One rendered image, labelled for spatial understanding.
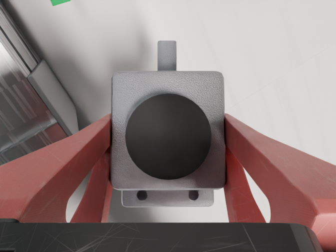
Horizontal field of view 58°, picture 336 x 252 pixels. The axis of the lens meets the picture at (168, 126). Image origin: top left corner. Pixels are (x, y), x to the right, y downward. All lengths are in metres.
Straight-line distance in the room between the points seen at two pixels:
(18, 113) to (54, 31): 0.11
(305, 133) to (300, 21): 0.12
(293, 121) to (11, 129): 0.28
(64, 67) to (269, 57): 0.19
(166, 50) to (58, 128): 0.07
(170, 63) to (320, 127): 0.26
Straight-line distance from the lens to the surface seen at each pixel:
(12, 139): 0.18
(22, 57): 0.19
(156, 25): 0.27
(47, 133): 0.17
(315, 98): 0.37
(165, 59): 0.16
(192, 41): 0.28
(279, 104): 0.34
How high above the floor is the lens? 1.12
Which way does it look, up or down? 65 degrees down
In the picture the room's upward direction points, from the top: 132 degrees clockwise
